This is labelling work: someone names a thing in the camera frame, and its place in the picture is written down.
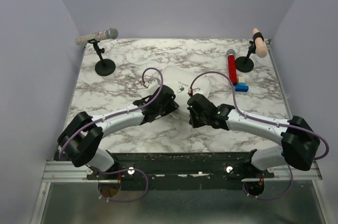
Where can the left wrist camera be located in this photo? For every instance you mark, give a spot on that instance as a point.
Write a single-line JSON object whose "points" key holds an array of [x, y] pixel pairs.
{"points": [[152, 87]]}

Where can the glitter microphone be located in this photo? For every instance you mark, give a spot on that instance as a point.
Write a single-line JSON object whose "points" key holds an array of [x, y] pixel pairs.
{"points": [[111, 33]]}

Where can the beige wooden microphone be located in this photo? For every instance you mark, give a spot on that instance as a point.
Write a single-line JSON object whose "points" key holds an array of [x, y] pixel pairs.
{"points": [[261, 49]]}

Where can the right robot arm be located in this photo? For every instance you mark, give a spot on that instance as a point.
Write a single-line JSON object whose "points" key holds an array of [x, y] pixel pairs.
{"points": [[295, 143]]}

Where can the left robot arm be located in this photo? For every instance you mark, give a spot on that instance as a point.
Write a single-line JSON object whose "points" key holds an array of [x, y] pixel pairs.
{"points": [[81, 138]]}

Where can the black mic stand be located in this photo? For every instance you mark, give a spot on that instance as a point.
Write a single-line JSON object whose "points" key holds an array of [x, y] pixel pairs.
{"points": [[245, 64], [104, 67]]}

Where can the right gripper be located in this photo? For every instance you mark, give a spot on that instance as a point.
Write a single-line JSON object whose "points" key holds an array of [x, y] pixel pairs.
{"points": [[194, 123]]}

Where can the right black mic stand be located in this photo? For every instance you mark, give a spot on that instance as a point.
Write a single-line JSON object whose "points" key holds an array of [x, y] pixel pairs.
{"points": [[245, 64]]}

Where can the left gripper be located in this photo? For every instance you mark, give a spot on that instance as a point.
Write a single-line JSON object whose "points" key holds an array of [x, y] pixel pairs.
{"points": [[172, 105]]}

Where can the left black mic stand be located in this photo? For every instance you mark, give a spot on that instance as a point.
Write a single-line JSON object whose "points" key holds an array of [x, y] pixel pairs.
{"points": [[104, 67]]}

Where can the grey medicine kit case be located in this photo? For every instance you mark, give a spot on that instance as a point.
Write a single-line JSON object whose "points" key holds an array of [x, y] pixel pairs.
{"points": [[179, 80]]}

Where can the blue toy brick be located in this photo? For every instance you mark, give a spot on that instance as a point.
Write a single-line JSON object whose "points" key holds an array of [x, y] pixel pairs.
{"points": [[241, 87]]}

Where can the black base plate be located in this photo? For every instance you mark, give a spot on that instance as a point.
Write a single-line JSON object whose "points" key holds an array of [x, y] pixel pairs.
{"points": [[181, 171]]}

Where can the red toy microphone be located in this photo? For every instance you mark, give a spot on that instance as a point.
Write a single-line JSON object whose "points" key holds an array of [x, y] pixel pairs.
{"points": [[232, 66]]}

